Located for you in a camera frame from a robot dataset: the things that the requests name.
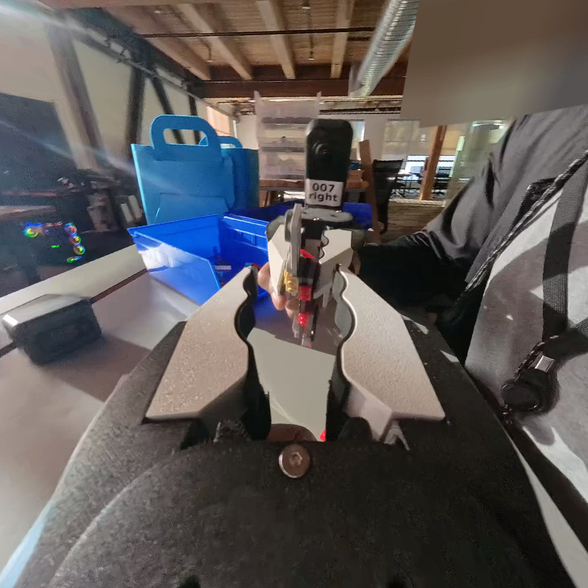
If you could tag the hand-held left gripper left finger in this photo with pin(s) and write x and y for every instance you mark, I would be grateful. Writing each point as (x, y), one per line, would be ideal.
(202, 363)

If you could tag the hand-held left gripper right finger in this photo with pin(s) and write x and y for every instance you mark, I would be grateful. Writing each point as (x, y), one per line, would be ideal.
(390, 363)

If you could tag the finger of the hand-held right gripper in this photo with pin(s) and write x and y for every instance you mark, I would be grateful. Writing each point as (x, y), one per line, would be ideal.
(337, 250)
(275, 257)

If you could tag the toy brick model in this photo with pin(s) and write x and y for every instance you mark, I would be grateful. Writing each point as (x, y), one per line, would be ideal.
(305, 275)

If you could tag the person's right forearm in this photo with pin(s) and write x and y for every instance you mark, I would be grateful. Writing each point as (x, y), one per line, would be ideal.
(413, 266)

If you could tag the grey desk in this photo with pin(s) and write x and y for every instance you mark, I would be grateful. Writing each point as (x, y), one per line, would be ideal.
(115, 321)

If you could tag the person's right hand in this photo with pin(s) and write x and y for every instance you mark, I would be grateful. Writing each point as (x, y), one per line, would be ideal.
(278, 305)

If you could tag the blue plastic bin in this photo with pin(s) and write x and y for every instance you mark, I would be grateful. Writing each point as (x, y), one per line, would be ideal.
(174, 262)
(243, 234)

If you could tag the clear plastic drawer unit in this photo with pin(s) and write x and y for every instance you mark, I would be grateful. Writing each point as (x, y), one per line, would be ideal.
(280, 138)

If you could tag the black office chair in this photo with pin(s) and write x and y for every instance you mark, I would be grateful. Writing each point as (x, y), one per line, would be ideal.
(386, 179)

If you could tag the person's torso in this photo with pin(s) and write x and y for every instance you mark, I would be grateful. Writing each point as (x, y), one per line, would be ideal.
(528, 321)

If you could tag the black power adapter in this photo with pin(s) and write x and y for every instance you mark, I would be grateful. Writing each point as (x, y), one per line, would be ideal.
(55, 330)

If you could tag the computer with rainbow fans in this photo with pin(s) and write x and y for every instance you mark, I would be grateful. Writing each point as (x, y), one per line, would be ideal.
(50, 234)

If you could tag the dark partition screen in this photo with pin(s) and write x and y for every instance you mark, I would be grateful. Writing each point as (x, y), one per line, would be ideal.
(27, 138)

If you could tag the silver ventilation duct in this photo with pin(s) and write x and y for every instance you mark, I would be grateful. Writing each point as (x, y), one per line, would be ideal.
(386, 46)

